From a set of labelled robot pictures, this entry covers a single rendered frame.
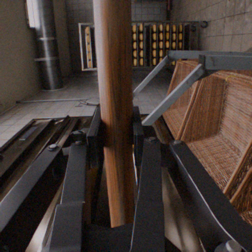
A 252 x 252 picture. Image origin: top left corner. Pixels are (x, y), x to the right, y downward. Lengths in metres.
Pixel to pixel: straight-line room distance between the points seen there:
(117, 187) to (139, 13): 5.12
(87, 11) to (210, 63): 4.84
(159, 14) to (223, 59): 4.73
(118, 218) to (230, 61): 0.54
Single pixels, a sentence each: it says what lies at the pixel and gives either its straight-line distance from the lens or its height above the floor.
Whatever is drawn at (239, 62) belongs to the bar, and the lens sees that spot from 0.66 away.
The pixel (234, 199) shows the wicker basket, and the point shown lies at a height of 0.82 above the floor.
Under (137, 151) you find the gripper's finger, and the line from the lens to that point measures 0.15.
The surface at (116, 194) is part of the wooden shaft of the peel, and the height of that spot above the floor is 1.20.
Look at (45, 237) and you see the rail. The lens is 0.64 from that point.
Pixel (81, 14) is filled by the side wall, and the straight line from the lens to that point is 5.34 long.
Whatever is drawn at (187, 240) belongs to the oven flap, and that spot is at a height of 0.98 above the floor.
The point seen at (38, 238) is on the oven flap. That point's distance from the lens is 0.84.
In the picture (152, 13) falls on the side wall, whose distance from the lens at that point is 5.29.
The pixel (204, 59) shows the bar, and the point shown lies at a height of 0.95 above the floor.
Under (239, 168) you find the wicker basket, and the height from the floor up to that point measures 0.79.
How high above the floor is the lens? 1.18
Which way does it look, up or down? level
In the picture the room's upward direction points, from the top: 92 degrees counter-clockwise
